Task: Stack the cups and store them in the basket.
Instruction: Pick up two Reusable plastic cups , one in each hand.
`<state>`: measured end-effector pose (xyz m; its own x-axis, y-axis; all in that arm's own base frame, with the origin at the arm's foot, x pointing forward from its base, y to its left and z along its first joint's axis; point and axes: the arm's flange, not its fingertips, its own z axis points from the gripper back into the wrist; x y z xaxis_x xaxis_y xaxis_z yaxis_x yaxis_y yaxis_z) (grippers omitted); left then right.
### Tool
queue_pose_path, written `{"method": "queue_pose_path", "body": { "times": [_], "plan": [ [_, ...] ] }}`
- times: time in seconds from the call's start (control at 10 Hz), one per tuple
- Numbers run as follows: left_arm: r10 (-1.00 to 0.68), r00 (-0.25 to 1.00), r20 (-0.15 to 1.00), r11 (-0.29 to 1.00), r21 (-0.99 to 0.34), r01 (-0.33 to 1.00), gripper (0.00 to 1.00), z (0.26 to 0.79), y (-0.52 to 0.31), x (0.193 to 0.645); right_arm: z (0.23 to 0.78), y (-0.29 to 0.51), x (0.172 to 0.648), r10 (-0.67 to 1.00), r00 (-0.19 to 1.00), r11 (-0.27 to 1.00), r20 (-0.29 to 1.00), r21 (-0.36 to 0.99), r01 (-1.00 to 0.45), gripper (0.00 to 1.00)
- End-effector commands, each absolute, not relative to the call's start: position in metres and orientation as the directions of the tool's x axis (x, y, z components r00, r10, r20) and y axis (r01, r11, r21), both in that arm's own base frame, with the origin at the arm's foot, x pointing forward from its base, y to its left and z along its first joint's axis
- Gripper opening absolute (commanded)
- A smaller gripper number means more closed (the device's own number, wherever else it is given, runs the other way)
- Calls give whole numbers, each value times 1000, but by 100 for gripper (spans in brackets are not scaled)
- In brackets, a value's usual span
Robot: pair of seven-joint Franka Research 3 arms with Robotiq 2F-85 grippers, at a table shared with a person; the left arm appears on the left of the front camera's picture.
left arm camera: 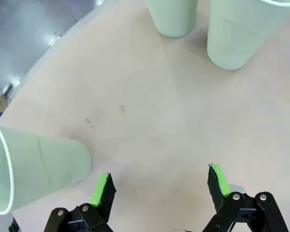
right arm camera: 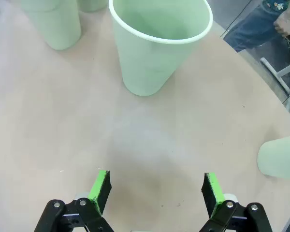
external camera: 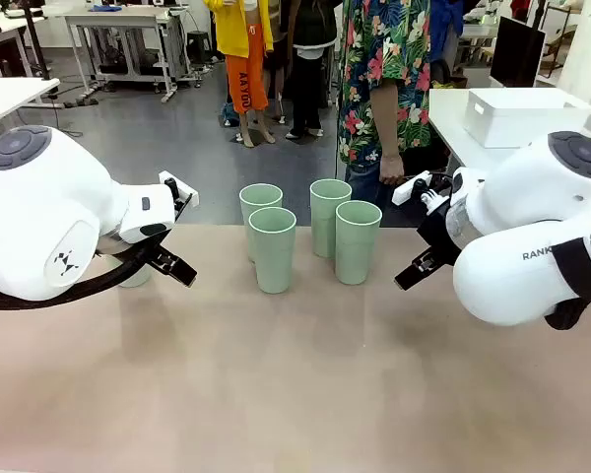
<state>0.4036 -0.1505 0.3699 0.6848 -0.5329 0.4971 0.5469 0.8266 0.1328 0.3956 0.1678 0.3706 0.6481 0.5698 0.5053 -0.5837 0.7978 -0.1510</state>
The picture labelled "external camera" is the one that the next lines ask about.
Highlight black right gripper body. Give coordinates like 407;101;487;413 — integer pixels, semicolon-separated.
416;171;463;258

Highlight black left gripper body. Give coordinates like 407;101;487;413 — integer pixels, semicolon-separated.
99;226;179;263

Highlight pale green plastic cup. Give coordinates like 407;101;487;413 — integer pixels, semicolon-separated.
238;182;284;263
334;200;383;287
248;206;297;296
117;263;154;290
309;178;354;260

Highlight white plastic basket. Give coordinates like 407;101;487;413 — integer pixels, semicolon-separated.
462;88;591;150

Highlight person's right forearm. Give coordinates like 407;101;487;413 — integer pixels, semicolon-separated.
368;78;401;159

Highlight person's right hand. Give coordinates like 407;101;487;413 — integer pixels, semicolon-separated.
377;152;406;187

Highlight blue jeans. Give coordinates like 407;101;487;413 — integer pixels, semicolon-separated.
344;161;401;204

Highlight white side table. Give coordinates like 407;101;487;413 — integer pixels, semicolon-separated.
427;87;591;172

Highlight person in floral shirt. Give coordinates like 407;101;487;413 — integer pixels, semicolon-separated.
336;0;432;169

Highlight person in blue top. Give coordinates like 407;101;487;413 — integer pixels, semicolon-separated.
429;0;463;86

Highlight black monitor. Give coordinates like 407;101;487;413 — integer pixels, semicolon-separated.
489;15;548;92

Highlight person in black clothes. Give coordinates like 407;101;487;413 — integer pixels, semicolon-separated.
277;0;344;141

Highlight black stool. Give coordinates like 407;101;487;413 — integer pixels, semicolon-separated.
186;30;214;66

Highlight figure in yellow and orange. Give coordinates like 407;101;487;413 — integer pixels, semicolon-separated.
203;0;278;149

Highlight grey metal desk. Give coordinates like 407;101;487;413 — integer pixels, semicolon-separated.
63;11;189;103

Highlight black stand pole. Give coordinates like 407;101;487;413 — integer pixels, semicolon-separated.
19;0;52;83

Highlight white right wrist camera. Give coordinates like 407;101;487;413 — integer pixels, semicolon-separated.
391;169;435;207

